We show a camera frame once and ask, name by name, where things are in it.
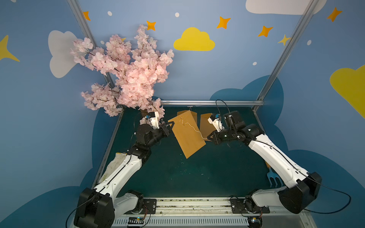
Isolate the kraft paper file bag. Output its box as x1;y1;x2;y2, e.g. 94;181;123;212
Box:
169;112;206;159
199;113;216;141
177;110;198;125

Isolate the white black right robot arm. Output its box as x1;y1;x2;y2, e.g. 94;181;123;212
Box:
207;111;322;214

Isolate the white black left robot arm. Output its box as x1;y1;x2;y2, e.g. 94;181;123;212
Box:
73;121;175;228

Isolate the back horizontal aluminium bar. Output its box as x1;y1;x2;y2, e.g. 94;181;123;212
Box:
161;100;264;106

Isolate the white work glove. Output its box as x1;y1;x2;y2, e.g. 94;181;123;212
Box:
98;153;127;184

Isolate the pink artificial blossom tree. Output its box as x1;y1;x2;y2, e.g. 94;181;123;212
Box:
70;25;175;123

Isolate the right round circuit board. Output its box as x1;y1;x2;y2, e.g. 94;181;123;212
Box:
247;217;262;228

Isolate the right diagonal aluminium bar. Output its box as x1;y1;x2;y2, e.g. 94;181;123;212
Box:
252;0;319;113

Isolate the diagonal aluminium bar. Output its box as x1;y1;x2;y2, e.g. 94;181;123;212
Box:
67;0;116;88
252;0;319;113

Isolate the left green circuit board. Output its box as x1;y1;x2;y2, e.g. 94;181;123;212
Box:
126;217;145;227

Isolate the left diagonal aluminium bar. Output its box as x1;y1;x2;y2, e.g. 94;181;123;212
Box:
67;0;116;88

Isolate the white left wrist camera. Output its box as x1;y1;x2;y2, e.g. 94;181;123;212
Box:
145;112;159;129

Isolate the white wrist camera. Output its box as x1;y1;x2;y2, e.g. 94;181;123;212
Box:
208;114;224;132
145;112;159;129

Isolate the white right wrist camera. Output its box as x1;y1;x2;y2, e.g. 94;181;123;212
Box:
208;114;224;132

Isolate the blue garden fork wooden handle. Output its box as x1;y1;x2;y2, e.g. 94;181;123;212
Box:
265;162;284;188

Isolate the left side table rail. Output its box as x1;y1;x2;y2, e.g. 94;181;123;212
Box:
92;112;124;187

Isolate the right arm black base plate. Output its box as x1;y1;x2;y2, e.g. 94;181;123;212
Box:
229;197;270;214

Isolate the aluminium front mounting rail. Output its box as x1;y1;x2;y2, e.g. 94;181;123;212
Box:
110;197;317;228

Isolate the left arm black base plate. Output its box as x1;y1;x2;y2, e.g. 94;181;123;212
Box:
125;199;157;214

